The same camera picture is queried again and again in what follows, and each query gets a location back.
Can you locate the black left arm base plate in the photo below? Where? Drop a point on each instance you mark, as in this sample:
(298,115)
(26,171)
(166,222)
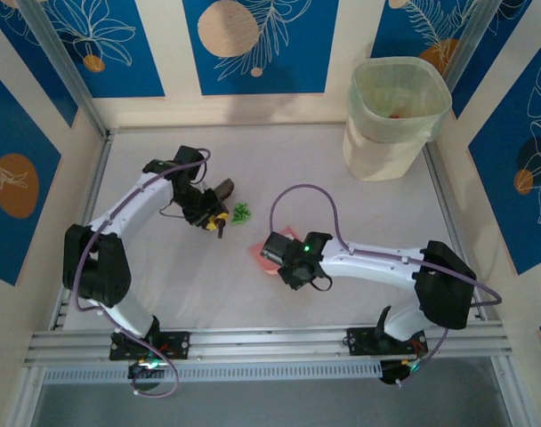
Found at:
(177,344)

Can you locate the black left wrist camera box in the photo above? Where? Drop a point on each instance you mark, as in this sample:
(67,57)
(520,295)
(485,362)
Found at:
(187,161)

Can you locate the beige trash bin with bag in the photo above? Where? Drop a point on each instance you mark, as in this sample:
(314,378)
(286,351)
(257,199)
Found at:
(393,138)

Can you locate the black base electronics box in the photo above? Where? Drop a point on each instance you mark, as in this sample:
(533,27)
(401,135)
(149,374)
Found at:
(395,373)
(146,376)

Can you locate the green paper scrap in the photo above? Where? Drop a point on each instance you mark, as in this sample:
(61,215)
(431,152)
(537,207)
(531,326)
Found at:
(241,213)

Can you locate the aluminium mounting rail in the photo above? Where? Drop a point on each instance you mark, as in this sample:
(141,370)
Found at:
(270,344)

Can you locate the brown hand brush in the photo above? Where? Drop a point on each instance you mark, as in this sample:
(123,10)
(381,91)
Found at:
(225,189)

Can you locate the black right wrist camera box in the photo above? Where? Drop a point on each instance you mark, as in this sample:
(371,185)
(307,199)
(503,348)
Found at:
(275,250)

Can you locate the aluminium frame post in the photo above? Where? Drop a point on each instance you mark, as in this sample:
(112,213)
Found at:
(61,66)
(473,40)

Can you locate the black left base electronics box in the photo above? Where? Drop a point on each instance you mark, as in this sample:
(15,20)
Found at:
(146,376)

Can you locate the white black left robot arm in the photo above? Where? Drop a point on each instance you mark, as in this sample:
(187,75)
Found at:
(132,209)

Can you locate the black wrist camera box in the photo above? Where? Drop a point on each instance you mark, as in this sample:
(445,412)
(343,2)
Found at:
(187,161)
(275,250)

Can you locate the pink plastic dustpan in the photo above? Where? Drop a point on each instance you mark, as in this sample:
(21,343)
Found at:
(257,254)

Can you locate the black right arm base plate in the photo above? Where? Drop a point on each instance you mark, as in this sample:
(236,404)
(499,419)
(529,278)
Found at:
(364,340)

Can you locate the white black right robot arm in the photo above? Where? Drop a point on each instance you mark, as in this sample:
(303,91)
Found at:
(377,267)

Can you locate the black right base electronics box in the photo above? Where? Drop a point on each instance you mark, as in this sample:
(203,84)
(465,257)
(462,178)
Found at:
(395,373)

